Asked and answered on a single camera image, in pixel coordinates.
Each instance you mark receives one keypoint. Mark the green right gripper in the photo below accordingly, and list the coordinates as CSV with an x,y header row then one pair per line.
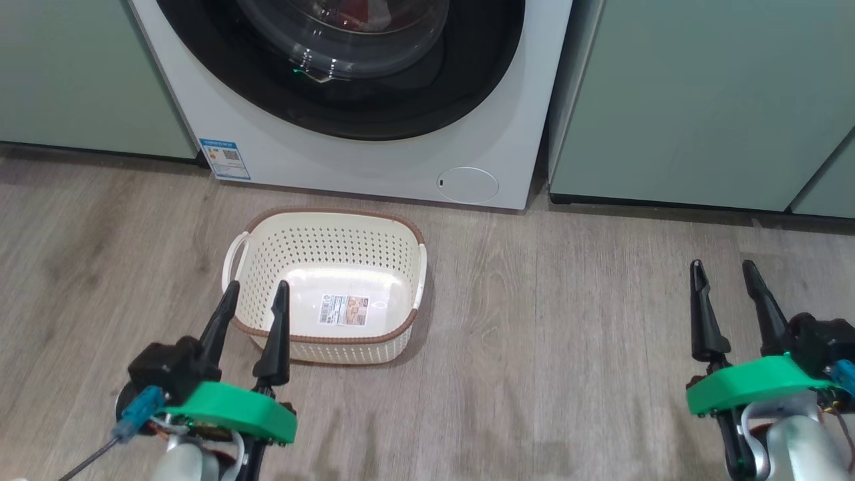
x,y
755,387

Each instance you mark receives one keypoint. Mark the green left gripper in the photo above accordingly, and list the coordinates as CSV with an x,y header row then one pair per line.
x,y
234,414

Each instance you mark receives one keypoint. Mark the dark round washing machine door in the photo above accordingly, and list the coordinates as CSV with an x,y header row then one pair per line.
x,y
467,67

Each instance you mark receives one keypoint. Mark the printed basket label sticker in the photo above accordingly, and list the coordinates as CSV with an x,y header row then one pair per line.
x,y
344,310

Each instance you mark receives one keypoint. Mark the cream perforated laundry basket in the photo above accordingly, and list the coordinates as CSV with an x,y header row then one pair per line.
x,y
334,267

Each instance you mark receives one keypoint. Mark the white washing machine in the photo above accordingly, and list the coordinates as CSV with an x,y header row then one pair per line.
x,y
334,167

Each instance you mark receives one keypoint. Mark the pale green cabinet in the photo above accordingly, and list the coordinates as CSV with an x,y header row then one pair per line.
x,y
668,100
80,67
831,187

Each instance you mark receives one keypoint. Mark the blue energy label sticker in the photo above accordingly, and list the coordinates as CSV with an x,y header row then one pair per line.
x,y
225,159

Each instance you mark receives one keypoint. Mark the round white filter cover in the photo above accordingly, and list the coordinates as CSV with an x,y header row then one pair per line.
x,y
467,186

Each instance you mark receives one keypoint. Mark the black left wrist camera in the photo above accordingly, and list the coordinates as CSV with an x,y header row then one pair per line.
x,y
174,364

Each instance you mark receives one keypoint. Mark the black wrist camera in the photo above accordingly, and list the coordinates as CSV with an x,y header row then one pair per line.
x,y
174,364
821,341

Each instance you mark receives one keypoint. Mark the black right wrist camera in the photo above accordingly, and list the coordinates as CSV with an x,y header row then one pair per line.
x,y
821,341

